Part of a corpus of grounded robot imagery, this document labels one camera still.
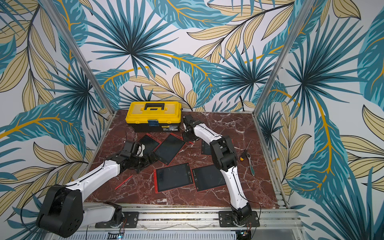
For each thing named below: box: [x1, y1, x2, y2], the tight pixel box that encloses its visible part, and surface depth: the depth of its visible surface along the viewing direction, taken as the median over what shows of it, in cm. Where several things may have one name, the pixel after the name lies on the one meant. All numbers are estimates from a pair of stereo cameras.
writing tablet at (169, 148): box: [153, 132, 186, 166], surface depth 101 cm
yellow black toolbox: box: [125, 101, 182, 133], surface depth 99 cm
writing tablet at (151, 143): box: [137, 133, 162, 156], surface depth 105 cm
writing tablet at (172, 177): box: [153, 162, 194, 194], surface depth 90 cm
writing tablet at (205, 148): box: [201, 139, 212, 155], surface depth 100 cm
